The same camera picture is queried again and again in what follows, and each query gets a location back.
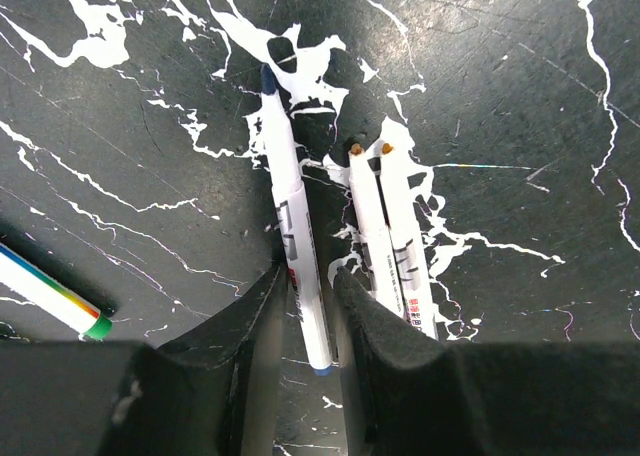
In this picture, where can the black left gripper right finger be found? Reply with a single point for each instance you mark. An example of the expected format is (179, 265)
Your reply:
(406, 394)

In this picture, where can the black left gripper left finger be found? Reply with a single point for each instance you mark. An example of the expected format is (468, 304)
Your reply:
(211, 391)

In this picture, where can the green white pen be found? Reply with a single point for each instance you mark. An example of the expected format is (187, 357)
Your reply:
(51, 296)

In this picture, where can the blue white pen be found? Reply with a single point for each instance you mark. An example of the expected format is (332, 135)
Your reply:
(292, 211)

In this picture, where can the orange tipped white pen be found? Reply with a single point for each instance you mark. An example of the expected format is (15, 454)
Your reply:
(407, 242)

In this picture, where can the yellow tipped white pen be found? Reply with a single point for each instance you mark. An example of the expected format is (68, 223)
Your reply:
(374, 234)

